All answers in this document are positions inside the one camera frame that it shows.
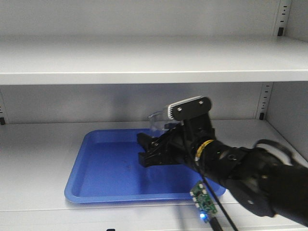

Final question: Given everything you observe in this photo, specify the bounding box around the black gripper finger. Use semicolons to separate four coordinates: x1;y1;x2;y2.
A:
138;152;178;167
137;133;168;152

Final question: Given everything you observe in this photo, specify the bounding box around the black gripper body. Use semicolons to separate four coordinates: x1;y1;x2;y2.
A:
156;125;216;168

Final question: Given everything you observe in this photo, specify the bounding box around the clear glass beaker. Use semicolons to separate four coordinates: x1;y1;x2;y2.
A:
148;110;176;137

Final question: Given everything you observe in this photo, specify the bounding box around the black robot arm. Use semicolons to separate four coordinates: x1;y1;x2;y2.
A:
137;125;308;226

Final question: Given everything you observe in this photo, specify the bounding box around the grey cabinet shelf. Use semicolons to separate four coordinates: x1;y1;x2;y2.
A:
0;36;308;85

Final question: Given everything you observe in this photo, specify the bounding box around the blue plastic tray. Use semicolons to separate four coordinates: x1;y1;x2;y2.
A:
64;128;227;204

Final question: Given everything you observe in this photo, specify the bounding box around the green circuit board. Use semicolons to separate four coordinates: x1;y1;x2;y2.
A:
190;181;218;223

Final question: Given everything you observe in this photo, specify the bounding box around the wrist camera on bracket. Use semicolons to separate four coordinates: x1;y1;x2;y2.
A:
167;96;214;134

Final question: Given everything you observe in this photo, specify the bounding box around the black cable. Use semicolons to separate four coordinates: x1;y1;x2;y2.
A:
181;122;239;231

